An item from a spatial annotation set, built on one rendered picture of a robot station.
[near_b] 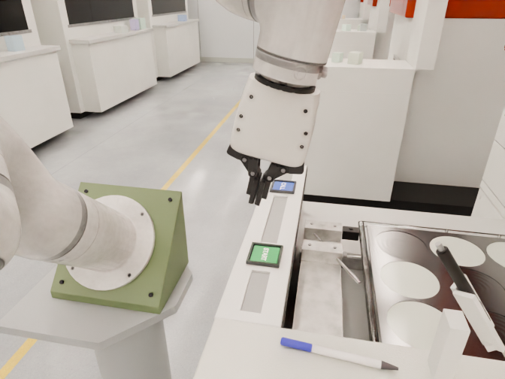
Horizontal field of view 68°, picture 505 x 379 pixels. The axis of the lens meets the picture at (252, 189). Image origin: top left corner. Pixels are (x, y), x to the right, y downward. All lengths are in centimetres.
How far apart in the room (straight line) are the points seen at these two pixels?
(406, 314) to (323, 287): 15
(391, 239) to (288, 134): 45
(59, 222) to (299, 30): 40
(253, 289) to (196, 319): 130
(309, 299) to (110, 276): 38
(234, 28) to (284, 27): 832
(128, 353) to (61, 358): 102
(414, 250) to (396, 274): 10
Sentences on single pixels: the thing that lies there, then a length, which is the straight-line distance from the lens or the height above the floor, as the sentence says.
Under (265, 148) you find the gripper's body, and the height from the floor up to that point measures 118.
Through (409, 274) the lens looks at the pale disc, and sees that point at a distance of 77.
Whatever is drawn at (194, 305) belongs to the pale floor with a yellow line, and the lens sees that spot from 196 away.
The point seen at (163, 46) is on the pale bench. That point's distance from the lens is 687.
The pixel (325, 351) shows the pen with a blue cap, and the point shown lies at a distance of 51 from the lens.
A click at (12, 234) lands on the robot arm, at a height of 114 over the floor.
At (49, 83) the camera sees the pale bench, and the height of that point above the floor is 58.
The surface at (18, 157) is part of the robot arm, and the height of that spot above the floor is 117.
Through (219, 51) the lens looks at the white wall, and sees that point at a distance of 887.
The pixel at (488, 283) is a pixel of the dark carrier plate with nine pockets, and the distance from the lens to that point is 81.
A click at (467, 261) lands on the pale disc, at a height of 90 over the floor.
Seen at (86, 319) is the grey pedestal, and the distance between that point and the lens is 81.
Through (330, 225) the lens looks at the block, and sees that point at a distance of 85.
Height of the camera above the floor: 136
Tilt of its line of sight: 27 degrees down
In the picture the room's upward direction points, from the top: straight up
